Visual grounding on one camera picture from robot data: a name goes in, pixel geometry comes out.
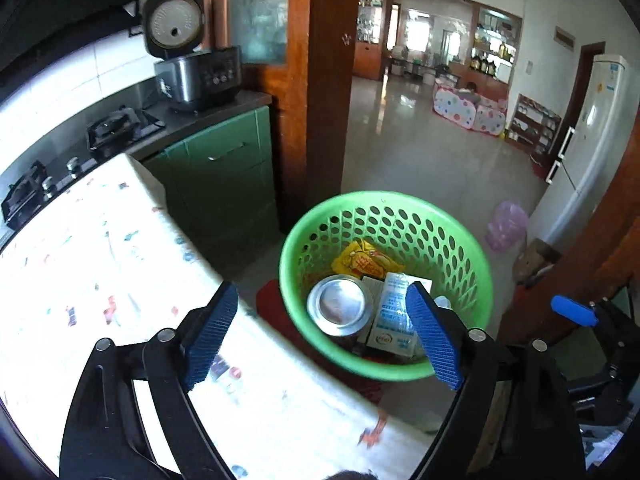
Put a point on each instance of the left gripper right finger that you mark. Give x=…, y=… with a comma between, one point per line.
x=441, y=333

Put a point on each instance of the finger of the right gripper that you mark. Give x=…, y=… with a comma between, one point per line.
x=574, y=311

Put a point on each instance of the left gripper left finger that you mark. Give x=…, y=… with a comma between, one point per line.
x=202, y=332

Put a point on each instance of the blue white milk carton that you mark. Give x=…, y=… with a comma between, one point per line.
x=391, y=330

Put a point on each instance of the red white drink can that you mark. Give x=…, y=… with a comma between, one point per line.
x=340, y=305

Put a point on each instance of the yellow snack bag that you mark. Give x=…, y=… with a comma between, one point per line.
x=360, y=258

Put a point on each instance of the green kitchen cabinet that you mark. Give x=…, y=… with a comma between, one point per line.
x=219, y=189

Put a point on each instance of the green plastic waste basket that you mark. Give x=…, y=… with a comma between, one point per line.
x=425, y=240

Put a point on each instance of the pink plastic bag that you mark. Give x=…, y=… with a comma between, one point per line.
x=507, y=226

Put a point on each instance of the printed white tablecloth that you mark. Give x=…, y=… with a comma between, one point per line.
x=105, y=260

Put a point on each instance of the white refrigerator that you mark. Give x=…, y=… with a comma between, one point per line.
x=589, y=156

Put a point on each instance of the polka dot play tent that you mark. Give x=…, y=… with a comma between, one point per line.
x=469, y=110

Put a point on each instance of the black gas stove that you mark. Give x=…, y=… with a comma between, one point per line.
x=59, y=158

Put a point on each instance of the black rice cooker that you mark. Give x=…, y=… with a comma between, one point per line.
x=191, y=80

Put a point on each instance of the wooden glass door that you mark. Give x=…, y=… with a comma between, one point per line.
x=311, y=92

